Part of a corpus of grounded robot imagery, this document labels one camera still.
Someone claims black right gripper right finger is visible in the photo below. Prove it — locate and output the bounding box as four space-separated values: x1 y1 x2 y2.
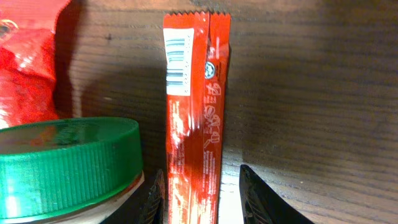
239 164 313 224

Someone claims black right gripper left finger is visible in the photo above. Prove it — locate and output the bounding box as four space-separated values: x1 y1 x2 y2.
101 169 165 224

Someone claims red stick sachet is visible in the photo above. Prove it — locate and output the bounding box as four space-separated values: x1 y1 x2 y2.
163 11 231 223

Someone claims red snack bag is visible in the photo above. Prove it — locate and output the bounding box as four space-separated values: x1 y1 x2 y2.
1 0 69 128

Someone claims green lid jar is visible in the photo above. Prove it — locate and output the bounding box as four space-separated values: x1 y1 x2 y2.
1 117 143 223

